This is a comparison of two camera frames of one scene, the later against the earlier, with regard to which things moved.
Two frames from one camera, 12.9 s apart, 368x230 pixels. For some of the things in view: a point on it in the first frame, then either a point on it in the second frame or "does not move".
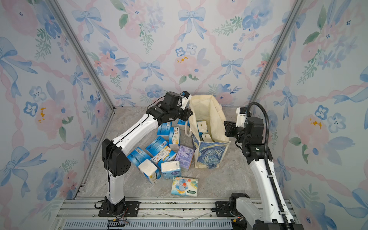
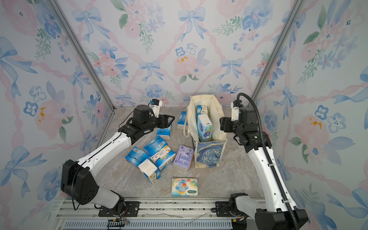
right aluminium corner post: (291, 17) does not move
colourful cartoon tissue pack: (184, 186) does not move
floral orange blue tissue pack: (166, 155) does not move
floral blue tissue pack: (174, 139) -> (201, 109)
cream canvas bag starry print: (208, 155) does not move
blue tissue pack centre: (155, 146) does not move
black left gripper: (188, 112) -> (162, 119)
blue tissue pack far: (181, 124) does not move
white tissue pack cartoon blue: (170, 169) -> (204, 128)
